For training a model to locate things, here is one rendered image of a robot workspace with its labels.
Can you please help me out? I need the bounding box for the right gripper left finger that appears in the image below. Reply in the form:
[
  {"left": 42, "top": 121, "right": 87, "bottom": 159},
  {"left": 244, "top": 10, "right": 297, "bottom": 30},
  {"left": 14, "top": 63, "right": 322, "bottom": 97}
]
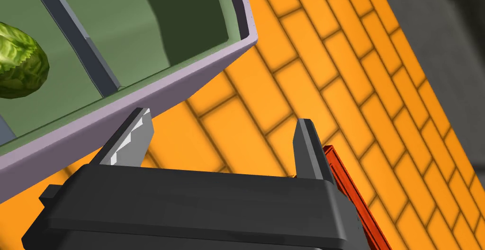
[{"left": 89, "top": 107, "right": 155, "bottom": 168}]

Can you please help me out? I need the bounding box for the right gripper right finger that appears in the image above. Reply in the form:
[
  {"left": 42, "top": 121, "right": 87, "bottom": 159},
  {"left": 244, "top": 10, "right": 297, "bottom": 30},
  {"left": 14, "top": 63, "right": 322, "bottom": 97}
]
[{"left": 292, "top": 118, "right": 336, "bottom": 185}]

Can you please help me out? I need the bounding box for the red bar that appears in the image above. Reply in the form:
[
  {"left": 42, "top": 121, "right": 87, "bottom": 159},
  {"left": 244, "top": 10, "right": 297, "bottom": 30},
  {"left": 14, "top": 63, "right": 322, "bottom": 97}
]
[{"left": 322, "top": 145, "right": 393, "bottom": 250}]

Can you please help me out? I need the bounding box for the green drawer with lilac front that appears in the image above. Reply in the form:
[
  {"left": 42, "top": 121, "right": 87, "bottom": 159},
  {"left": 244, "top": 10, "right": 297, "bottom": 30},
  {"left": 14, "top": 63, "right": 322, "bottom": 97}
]
[{"left": 0, "top": 0, "right": 259, "bottom": 205}]

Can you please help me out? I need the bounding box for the green lettuce head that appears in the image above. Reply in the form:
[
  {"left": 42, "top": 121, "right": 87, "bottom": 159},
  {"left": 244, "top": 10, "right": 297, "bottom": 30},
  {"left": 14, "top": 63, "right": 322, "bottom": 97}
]
[{"left": 0, "top": 22, "right": 50, "bottom": 100}]

